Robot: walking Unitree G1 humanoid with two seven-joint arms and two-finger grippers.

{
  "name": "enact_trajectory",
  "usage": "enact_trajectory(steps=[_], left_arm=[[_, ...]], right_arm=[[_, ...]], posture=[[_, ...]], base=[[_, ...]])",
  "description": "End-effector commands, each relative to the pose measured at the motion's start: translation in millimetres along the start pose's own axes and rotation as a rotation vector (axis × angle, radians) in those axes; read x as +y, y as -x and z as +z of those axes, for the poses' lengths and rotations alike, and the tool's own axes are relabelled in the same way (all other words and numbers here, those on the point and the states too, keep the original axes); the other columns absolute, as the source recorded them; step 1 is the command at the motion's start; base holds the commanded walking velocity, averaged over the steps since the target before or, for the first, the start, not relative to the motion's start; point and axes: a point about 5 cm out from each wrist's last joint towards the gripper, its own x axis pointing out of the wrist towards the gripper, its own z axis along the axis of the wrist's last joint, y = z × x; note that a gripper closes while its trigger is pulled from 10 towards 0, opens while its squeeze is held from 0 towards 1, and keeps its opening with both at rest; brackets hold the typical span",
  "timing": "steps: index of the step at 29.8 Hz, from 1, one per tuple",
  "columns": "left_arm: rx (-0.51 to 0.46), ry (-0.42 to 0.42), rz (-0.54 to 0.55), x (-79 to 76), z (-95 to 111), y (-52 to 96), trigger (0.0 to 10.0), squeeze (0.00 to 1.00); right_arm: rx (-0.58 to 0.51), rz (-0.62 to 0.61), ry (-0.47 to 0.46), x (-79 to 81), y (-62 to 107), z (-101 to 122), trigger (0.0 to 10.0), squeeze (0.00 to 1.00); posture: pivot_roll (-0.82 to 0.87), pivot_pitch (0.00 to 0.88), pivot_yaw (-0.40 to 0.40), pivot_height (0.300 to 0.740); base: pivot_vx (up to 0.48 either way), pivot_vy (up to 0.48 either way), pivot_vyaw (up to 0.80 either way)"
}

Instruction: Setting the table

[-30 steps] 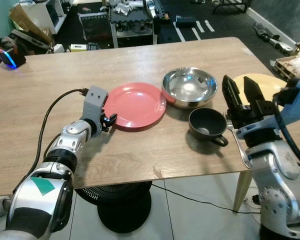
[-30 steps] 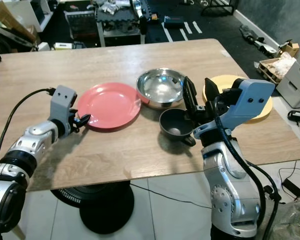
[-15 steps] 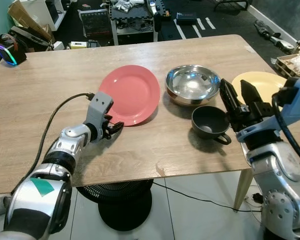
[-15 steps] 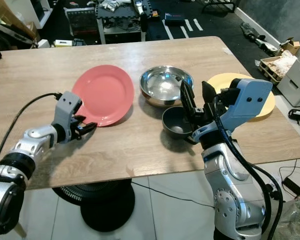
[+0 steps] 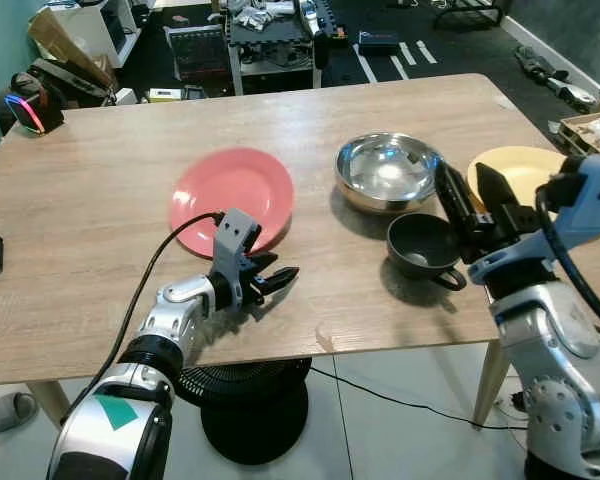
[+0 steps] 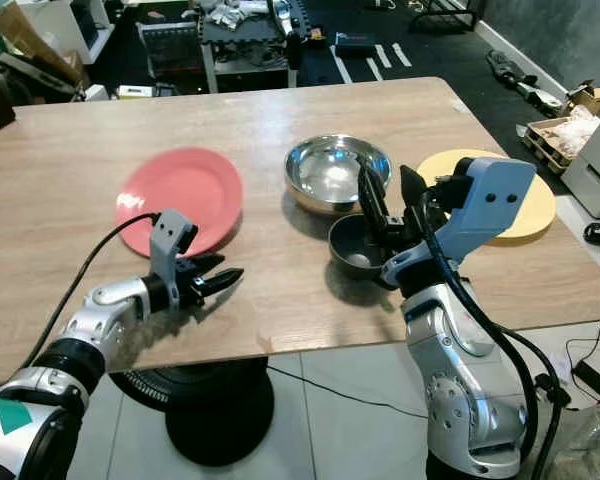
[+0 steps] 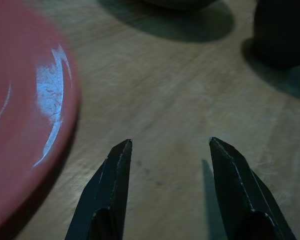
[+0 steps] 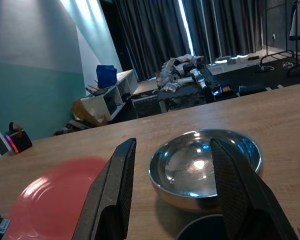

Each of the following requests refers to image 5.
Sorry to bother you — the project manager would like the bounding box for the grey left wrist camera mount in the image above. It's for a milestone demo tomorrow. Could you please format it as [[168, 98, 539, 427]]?
[[210, 208, 265, 307]]

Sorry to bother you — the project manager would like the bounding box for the black mesh crate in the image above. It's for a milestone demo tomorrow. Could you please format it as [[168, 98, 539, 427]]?
[[163, 24, 232, 84]]

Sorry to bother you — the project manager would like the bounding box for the black grey robot part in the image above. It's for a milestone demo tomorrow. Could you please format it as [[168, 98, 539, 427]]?
[[513, 44, 600, 113]]

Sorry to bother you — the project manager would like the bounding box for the pink plate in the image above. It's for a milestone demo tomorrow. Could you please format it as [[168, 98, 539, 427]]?
[[169, 147, 295, 258]]

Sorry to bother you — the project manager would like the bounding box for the yellow plate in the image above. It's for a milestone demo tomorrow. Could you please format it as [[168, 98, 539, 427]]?
[[466, 146, 571, 214]]

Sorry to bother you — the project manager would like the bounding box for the white cabinet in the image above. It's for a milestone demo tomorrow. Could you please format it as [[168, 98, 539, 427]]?
[[50, 0, 142, 69]]

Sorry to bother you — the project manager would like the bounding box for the black helmet with pink stripe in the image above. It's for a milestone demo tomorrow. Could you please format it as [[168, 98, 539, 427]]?
[[0, 72, 67, 137]]

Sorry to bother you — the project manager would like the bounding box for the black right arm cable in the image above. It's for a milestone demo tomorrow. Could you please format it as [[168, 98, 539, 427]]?
[[536, 185, 600, 341]]

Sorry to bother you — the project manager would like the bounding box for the black metal stand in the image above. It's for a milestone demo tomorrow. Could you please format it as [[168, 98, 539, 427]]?
[[431, 0, 503, 30]]

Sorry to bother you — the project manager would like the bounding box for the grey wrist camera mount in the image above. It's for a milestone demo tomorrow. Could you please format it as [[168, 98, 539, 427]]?
[[468, 153, 600, 287], [210, 208, 265, 307]]

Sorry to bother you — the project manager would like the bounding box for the thin black floor cable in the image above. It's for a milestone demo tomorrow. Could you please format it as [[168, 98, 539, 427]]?
[[310, 367, 527, 432]]

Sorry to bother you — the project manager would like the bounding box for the open cardboard tray box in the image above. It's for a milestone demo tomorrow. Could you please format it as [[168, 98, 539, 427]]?
[[559, 100, 600, 157]]

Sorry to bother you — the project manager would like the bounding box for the stainless steel bowl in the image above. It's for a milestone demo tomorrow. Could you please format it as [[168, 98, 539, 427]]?
[[335, 132, 446, 215]]

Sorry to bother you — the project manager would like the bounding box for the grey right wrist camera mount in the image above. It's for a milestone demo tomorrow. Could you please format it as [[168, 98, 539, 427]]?
[[468, 153, 600, 287]]

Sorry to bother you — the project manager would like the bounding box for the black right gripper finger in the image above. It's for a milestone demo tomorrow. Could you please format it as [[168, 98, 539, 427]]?
[[475, 162, 522, 224], [435, 159, 485, 247]]

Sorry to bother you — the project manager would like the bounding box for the black cluttered shelf cart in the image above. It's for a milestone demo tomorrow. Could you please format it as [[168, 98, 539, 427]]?
[[225, 0, 338, 97]]

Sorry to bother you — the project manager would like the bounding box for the grey slipper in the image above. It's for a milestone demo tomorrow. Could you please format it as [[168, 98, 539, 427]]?
[[0, 391, 39, 440]]

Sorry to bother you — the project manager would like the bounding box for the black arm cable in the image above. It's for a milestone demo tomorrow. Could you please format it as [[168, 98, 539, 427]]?
[[536, 185, 600, 341], [78, 211, 226, 406]]

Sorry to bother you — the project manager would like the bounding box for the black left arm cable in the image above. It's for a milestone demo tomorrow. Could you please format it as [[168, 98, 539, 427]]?
[[78, 211, 226, 406]]

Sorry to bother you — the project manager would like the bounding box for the small white flat box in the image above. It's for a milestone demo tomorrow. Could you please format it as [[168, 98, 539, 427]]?
[[147, 87, 187, 104]]

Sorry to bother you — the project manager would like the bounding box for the wooden table leg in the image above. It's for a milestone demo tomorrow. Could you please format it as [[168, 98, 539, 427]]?
[[471, 339, 512, 427], [24, 379, 73, 427]]

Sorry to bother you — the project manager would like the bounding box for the brown cardboard box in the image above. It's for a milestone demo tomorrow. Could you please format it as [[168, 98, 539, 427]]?
[[27, 7, 112, 93]]

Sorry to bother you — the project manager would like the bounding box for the black round fan base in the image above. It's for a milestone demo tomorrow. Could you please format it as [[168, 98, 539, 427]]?
[[175, 357, 313, 467]]

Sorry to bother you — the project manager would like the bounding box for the dark blue flat box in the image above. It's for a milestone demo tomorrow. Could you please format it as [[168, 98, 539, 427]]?
[[357, 30, 402, 58]]

